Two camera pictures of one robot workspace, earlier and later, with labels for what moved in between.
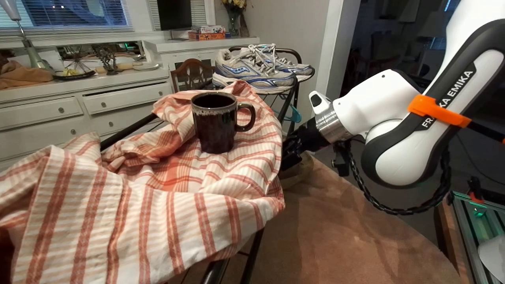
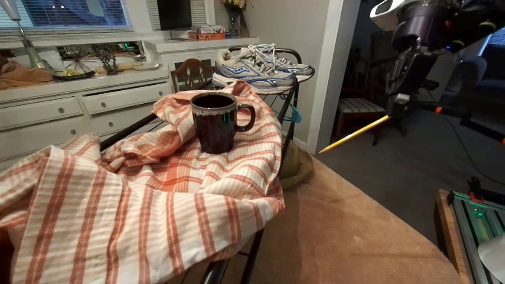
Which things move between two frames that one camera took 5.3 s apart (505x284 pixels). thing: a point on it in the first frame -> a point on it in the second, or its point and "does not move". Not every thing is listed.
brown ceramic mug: x=215 y=117 does not move
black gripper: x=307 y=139 -> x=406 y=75
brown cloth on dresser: x=15 y=75 does not move
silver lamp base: x=11 y=12 does not move
